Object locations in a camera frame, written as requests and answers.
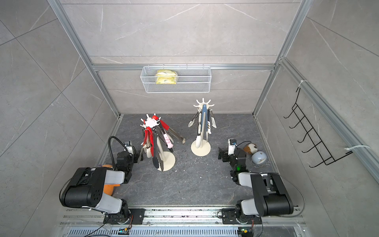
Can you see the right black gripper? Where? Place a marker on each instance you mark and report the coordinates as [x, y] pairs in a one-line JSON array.
[[226, 155]]

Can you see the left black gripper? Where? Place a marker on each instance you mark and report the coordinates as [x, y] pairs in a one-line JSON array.
[[135, 156]]

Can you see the long steel white tongs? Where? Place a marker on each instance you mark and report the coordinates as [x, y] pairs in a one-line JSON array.
[[141, 154]]

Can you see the cream utensil stand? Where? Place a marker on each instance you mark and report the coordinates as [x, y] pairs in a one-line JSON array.
[[201, 147], [148, 121]]

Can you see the black steel tongs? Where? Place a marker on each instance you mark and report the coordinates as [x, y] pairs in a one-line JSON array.
[[162, 160]]

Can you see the red sleeved steel tongs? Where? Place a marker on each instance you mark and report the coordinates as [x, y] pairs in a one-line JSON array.
[[148, 143]]

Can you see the red pink paw tongs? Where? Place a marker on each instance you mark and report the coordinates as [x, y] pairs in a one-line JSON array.
[[166, 138]]

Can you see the slim white tongs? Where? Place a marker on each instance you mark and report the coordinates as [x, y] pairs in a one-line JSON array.
[[210, 121]]

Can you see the red handled steel tongs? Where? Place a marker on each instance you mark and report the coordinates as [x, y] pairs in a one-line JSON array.
[[170, 130]]

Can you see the steel tongs with ring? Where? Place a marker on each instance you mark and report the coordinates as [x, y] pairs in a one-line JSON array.
[[194, 119]]

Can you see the blue handled cream tongs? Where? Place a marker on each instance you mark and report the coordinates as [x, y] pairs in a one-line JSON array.
[[203, 121]]

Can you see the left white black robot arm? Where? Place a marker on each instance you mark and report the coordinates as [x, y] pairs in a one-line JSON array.
[[86, 188]]

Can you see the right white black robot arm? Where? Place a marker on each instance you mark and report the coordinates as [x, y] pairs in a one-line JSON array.
[[270, 197]]

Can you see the brown white plush toy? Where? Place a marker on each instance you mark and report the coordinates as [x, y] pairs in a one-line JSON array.
[[250, 149]]

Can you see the grey blue dome toy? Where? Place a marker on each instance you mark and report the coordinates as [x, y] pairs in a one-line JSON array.
[[258, 158]]

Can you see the orange monster plush toy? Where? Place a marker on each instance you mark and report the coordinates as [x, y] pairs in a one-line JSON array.
[[109, 189]]

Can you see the yellow packet in basket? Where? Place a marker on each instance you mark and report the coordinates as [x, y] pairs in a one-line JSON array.
[[166, 77]]

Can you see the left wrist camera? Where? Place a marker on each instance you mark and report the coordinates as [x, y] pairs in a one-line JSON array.
[[129, 148]]

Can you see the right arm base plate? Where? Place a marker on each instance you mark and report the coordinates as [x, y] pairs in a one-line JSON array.
[[231, 216]]

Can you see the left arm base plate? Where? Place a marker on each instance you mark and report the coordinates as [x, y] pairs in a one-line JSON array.
[[135, 216]]

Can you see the white wire mesh basket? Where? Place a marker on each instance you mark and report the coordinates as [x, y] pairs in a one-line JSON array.
[[191, 79]]

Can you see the black wire wall hook rack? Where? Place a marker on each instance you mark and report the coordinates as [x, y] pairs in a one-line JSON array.
[[317, 143]]

